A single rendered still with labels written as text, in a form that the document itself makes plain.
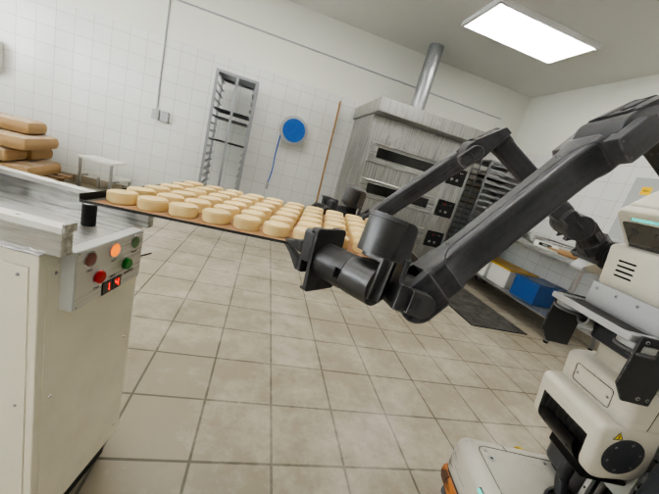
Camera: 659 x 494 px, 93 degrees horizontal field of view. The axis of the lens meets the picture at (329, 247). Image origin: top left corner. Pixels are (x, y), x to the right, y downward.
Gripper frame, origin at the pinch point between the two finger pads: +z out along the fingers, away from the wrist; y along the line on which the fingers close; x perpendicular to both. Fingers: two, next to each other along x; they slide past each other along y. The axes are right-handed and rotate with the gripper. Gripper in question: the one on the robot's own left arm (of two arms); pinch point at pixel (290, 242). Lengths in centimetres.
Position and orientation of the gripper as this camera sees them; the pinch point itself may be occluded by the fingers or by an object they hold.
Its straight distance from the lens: 56.4
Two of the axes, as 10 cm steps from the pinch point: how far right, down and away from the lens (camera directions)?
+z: -6.9, -3.3, 6.4
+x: 6.8, -0.2, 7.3
